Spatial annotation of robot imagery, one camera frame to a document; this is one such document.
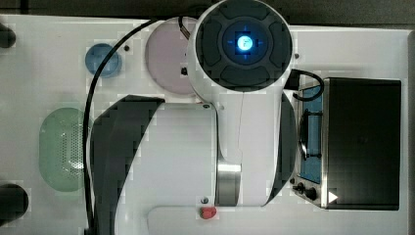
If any pink round plate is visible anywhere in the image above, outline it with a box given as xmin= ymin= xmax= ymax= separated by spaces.
xmin=145 ymin=18 xmax=194 ymax=96

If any red felt strawberry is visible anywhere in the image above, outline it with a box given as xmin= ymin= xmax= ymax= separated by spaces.
xmin=200 ymin=207 xmax=217 ymax=219

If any black short wrist cable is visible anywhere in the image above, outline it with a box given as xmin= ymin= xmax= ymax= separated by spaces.
xmin=284 ymin=69 xmax=325 ymax=103

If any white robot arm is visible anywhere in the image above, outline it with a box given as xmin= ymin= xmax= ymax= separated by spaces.
xmin=90 ymin=0 xmax=297 ymax=235

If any black post upper left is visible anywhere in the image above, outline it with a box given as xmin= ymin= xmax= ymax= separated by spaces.
xmin=0 ymin=23 xmax=17 ymax=48

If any black post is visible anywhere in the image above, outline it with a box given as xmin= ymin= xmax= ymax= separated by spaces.
xmin=0 ymin=23 xmax=17 ymax=48
xmin=0 ymin=184 xmax=29 ymax=226

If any green perforated strainer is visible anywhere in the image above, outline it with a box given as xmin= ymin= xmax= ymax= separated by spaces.
xmin=39 ymin=108 xmax=83 ymax=192

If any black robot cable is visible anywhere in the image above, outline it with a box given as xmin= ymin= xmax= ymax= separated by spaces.
xmin=82 ymin=17 xmax=164 ymax=235

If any black post lower left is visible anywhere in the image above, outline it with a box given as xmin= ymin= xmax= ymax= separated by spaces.
xmin=0 ymin=184 xmax=29 ymax=226

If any blue plastic cup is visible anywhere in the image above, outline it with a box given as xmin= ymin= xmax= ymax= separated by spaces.
xmin=84 ymin=43 xmax=122 ymax=78

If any stainless steel toaster oven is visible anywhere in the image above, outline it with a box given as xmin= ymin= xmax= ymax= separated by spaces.
xmin=290 ymin=77 xmax=401 ymax=211

